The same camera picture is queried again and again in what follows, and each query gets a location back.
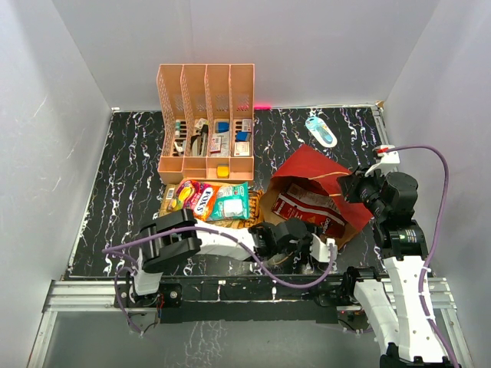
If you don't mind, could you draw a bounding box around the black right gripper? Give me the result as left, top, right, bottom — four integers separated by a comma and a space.
337, 164, 388, 219

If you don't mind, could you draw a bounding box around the red brown paper bag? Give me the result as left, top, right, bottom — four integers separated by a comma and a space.
254, 143, 375, 252

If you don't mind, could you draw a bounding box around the red snack packet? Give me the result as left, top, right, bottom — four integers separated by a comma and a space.
272, 182, 347, 238

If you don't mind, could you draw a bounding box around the orange snack packet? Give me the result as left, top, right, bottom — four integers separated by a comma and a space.
213, 189, 264, 229

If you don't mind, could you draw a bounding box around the teal white snack packet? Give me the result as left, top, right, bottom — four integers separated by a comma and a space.
208, 182, 250, 222

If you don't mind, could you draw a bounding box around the red orange candy bag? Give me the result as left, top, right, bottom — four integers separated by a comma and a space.
167, 179, 220, 222

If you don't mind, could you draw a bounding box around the gold snack packet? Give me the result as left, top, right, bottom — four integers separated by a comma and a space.
159, 184, 180, 217

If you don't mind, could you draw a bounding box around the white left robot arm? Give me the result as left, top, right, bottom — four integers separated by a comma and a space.
128, 209, 329, 306

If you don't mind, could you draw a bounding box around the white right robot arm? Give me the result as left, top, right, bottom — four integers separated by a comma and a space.
338, 167, 460, 367

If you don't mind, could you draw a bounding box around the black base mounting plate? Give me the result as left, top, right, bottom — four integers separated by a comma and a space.
114, 275, 368, 330

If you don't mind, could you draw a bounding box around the blue white packaged item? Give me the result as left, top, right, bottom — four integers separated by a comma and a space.
305, 116, 338, 148

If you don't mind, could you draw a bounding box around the yellow grey stamp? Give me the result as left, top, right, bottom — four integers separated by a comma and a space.
216, 165, 229, 179

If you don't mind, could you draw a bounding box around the white flat box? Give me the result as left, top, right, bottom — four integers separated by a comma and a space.
234, 141, 251, 157

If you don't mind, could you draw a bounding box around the blue grey eraser right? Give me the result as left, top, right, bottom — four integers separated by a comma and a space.
236, 131, 252, 142

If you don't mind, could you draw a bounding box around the blue grey eraser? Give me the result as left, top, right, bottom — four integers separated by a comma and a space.
236, 131, 252, 142
215, 121, 229, 133

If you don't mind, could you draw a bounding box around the white red small box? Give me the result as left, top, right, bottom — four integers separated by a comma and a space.
241, 119, 252, 132

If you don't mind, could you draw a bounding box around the white red label packet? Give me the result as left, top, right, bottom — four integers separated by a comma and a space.
209, 133, 230, 157

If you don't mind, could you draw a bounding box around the blue grey eraser back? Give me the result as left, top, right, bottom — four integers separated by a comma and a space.
215, 121, 229, 133

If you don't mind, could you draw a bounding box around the grey black stapler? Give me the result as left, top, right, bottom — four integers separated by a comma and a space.
191, 125, 209, 156

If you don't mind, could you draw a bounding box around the peach plastic desk organizer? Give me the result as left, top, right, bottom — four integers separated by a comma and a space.
157, 64, 255, 184

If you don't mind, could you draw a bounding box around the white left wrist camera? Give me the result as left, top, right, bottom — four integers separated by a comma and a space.
310, 235, 338, 263

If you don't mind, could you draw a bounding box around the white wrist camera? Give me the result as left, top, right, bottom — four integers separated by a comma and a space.
364, 145, 400, 177
310, 235, 338, 263

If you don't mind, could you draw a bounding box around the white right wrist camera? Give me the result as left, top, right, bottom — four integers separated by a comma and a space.
364, 145, 400, 177

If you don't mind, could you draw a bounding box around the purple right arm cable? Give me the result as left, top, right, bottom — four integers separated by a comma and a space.
390, 143, 461, 368

